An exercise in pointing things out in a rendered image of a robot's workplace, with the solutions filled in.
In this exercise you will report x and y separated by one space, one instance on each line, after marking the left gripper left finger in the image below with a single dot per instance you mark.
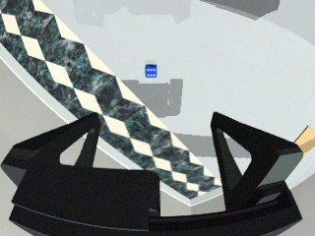
48 146

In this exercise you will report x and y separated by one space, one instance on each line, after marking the blue die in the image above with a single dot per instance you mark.
151 71

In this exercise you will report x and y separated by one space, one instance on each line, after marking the tan mat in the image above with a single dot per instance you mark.
306 140

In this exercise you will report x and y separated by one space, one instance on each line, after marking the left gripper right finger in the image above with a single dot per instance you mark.
272 159

